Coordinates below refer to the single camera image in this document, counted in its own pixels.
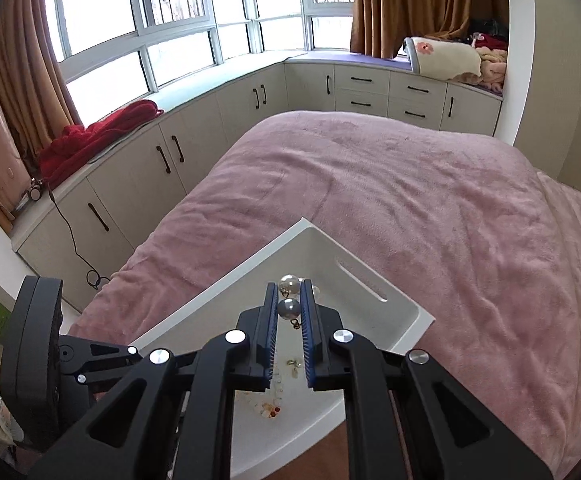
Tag bay window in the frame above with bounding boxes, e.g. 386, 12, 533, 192
45, 0, 358, 96

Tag red blanket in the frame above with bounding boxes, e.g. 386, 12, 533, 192
38, 100, 165, 188

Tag black cable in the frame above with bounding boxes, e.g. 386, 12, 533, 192
45, 187, 114, 291

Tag white window seat cabinets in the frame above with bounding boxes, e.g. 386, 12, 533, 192
13, 57, 503, 311

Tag white storage box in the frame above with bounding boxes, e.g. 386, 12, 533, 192
130, 217, 436, 478

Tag red clothes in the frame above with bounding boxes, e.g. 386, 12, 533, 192
473, 32, 508, 51

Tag dark clothes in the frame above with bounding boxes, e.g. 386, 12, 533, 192
467, 19, 508, 38

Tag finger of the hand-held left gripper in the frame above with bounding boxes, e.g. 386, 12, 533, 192
60, 337, 141, 381

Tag pink bed blanket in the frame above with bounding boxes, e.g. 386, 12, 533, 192
68, 110, 581, 480

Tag pearl drop earring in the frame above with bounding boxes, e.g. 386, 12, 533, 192
279, 274, 301, 300
276, 297, 302, 332

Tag folded floral blanket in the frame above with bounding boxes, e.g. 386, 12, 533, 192
403, 36, 483, 83

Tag pink fleece blanket pile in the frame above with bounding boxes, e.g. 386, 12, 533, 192
450, 47, 508, 96

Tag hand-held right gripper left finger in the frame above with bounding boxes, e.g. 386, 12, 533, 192
30, 282, 278, 480

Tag crystal bead bracelet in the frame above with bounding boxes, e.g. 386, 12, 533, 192
243, 390, 284, 421

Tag brown curtain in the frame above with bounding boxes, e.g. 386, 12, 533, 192
350, 0, 508, 58
0, 0, 86, 231

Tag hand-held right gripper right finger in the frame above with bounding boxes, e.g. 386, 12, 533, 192
300, 285, 553, 480

